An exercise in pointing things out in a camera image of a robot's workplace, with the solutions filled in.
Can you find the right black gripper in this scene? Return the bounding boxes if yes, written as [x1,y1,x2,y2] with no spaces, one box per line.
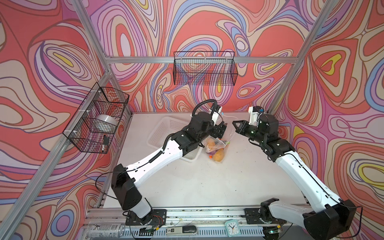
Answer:
[232,119,266,144]

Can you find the clear zip top bag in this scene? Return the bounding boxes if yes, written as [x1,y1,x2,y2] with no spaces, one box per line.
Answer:
[203,114,238,163]

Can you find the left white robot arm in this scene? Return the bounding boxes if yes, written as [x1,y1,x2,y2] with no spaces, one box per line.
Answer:
[111,99,227,221]

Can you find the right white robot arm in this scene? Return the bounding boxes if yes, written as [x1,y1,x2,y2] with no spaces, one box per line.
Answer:
[232,106,357,240]

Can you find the white plastic perforated basket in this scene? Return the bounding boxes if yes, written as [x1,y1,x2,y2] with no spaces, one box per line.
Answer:
[146,116,204,163]

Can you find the small teal alarm clock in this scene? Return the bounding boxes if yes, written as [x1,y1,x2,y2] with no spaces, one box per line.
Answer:
[225,220,241,237]

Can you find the black white remote device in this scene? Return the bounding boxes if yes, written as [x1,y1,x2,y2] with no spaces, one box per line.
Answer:
[166,226,198,236]

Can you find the silver tape roll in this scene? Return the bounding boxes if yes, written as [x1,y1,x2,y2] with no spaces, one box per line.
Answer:
[96,114,118,127]

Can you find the green circuit board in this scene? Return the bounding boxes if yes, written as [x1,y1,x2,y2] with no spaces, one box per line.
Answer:
[139,228,157,237]

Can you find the silver drink can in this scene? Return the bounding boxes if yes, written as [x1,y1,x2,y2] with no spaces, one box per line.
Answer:
[87,224,125,239]

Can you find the black wire basket back wall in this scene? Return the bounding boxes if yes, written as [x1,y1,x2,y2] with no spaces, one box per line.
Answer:
[173,50,238,86]

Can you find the black wire basket wall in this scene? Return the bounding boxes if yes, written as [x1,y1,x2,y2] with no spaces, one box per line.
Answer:
[63,83,130,154]
[173,50,238,86]

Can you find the black wire basket left wall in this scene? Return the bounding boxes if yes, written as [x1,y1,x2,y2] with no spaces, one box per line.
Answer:
[63,83,130,154]

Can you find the aluminium frame post left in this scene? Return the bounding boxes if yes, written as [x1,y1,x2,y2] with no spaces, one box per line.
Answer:
[70,0,133,118]

